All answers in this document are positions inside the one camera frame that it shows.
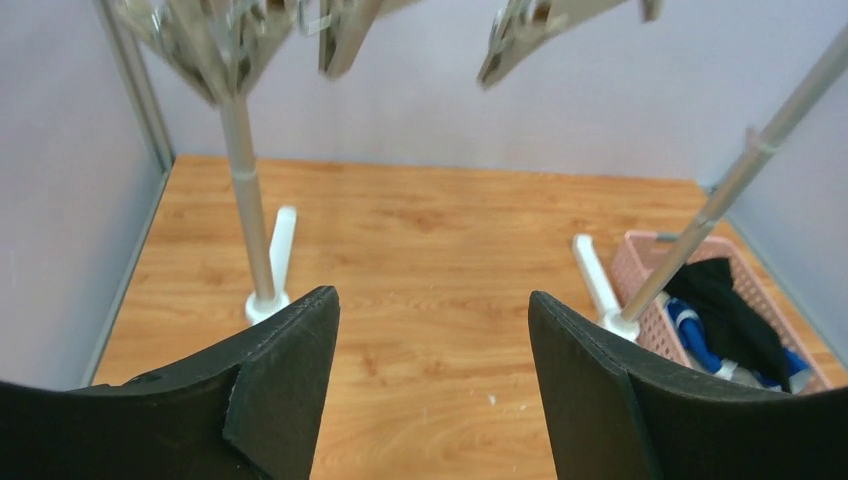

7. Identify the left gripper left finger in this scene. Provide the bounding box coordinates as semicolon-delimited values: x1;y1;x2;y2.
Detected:
1;286;341;479

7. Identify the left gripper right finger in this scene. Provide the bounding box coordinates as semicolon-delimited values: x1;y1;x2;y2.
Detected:
528;291;847;479

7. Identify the blue underwear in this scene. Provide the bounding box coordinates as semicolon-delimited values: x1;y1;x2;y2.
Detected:
660;293;812;386

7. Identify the black underwear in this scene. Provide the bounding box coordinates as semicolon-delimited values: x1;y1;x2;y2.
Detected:
664;257;790;393

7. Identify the grey underwear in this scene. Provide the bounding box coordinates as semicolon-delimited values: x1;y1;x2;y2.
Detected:
686;352;813;394

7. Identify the beige hanger with blue underwear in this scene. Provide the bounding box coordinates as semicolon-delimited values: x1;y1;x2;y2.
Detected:
294;0;416;81

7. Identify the beige hanger with black underwear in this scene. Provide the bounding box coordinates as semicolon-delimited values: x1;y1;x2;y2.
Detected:
477;0;625;90

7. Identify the beige clip hanger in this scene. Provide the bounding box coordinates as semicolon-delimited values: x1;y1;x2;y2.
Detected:
219;1;297;97

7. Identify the empty beige hanger far left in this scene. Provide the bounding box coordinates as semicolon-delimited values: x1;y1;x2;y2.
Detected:
113;1;229;105

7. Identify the white silver clothes rack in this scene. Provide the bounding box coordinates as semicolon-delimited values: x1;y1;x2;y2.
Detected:
221;29;847;341

